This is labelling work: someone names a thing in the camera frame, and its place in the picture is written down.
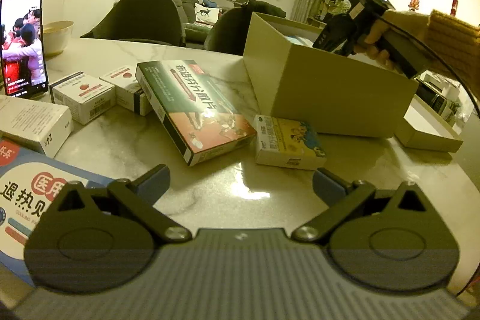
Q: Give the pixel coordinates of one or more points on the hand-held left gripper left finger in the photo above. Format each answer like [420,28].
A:
[155,183]

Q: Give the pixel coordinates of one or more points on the animal print cushion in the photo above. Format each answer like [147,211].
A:
[206,13]

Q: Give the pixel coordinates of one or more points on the potted plant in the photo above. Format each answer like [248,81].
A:
[335,9]

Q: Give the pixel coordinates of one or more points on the long white medicine box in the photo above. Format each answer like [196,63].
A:
[33,121]

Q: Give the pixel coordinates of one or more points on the person's right hand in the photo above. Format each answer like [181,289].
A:
[410,25]

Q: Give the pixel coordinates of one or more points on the brown cardboard box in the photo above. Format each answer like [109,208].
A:
[330,95]

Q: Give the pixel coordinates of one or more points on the white bowl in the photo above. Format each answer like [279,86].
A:
[58,37]

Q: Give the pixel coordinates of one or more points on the brown cardboard box lid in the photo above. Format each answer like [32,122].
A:
[427,136]

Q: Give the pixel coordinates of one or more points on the marble desktop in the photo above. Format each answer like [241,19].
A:
[131,151]

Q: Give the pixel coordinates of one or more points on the small white blue medicine box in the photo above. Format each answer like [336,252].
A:
[144,104]

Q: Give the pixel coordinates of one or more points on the dark dining chair with jacket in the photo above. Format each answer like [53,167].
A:
[232,27]

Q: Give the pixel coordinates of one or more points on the green red medicine box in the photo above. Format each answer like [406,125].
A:
[195,106]

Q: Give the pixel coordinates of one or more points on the yellow blue cartoon medicine box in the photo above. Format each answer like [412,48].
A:
[288,140]

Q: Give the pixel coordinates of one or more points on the person's right forearm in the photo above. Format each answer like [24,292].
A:
[457,46]

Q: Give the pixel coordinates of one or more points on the blue round-print patch box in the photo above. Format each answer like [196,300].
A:
[26,192]

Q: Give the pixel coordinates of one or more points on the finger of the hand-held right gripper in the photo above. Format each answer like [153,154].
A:
[328,40]

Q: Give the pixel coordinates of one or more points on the white strawberry medicine box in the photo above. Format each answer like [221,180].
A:
[80,95]

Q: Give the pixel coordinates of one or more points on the smartphone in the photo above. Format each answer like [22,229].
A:
[24,42]

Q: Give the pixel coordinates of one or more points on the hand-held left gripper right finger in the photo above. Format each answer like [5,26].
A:
[328,188]

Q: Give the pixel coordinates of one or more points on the microwave oven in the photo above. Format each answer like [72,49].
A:
[435,97]

